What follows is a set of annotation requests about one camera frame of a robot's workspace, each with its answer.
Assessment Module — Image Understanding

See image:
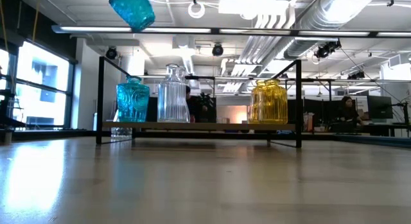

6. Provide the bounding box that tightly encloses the clear ribbed glass vase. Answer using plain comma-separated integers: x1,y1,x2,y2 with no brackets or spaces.
157,63,191,123

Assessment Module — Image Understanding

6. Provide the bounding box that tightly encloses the yellow ribbed wide-mouth vase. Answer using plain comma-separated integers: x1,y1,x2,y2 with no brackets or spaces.
255,78,289,125

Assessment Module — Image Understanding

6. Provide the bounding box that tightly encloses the teal embossed glass vase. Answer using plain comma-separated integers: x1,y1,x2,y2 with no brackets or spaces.
116,75,151,123

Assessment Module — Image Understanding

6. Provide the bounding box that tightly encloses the teal hobnail glass vase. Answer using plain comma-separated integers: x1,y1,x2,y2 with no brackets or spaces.
108,0,156,33

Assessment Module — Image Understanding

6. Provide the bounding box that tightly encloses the black computer monitor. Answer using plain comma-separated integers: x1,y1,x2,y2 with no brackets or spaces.
287,99,298,124
148,96,159,123
303,99,358,126
367,95,394,120
194,92,217,123

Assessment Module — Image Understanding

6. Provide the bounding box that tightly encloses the person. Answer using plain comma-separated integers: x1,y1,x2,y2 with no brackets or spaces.
335,95,366,126
185,85,199,123

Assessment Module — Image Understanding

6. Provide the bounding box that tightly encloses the long linear ceiling light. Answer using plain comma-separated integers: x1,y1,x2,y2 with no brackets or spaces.
51,24,411,39

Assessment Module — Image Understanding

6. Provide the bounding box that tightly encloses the orange white container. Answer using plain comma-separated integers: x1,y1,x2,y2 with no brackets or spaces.
303,112,317,132

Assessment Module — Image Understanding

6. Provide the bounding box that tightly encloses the white ceiling light panel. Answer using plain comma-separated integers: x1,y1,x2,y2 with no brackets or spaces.
218,0,292,16

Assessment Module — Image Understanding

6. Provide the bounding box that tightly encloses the black track spotlight cluster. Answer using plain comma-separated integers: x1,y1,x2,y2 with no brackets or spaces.
313,40,342,60
347,70,366,80

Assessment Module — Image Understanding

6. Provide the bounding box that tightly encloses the large window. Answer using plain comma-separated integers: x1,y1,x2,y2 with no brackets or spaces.
0,40,77,131

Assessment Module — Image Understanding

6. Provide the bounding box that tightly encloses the office desk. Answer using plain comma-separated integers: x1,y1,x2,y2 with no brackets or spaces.
353,120,411,137

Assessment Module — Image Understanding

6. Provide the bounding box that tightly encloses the black equipment stand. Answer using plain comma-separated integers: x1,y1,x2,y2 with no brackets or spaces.
0,88,37,146

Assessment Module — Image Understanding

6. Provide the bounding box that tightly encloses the wooden shelf black metal frame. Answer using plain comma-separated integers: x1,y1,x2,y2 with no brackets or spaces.
96,56,302,148

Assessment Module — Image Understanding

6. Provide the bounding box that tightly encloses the black aluminium table frame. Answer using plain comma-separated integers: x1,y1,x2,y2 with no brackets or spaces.
0,129,411,150

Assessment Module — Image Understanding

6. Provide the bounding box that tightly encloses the white ring pendant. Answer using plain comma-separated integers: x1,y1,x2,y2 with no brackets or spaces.
188,1,206,19

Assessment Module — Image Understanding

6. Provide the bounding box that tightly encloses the silver ventilation duct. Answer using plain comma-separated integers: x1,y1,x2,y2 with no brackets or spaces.
282,0,373,60

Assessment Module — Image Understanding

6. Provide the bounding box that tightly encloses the yellow hanging strap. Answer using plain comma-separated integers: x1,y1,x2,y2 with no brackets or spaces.
31,1,40,42

